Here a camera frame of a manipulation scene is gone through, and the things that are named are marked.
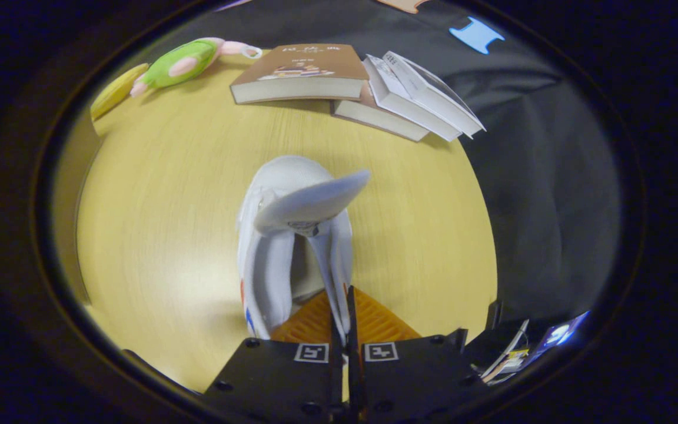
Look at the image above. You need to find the white canvas shoe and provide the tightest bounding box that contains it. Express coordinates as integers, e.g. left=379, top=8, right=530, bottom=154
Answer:
left=236, top=155, right=372, bottom=342

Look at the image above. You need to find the yellow plush toy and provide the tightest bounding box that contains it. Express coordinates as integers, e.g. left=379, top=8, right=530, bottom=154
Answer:
left=90, top=62, right=150, bottom=121

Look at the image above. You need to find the black backdrop cloth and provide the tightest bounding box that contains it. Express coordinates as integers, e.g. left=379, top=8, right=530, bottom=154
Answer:
left=157, top=0, right=622, bottom=330

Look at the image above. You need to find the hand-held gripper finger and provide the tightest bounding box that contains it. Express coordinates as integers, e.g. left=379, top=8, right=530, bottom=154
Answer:
left=204, top=291, right=344, bottom=424
left=346, top=286, right=487, bottom=424

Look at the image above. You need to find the brown cover book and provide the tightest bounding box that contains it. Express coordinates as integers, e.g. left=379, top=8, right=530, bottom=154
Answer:
left=230, top=44, right=370, bottom=105

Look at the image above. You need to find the white book with dark cover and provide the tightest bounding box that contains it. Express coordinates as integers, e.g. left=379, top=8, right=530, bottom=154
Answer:
left=382, top=51, right=487, bottom=139

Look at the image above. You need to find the green and pink plush toy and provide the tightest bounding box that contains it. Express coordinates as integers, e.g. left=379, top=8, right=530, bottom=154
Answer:
left=129, top=37, right=263, bottom=98

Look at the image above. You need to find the dark equipment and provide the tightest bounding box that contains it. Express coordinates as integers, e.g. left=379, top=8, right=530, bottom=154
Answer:
left=445, top=300, right=591, bottom=386

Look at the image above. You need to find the thick white book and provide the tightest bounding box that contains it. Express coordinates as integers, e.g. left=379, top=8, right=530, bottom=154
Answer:
left=364, top=55, right=463, bottom=143

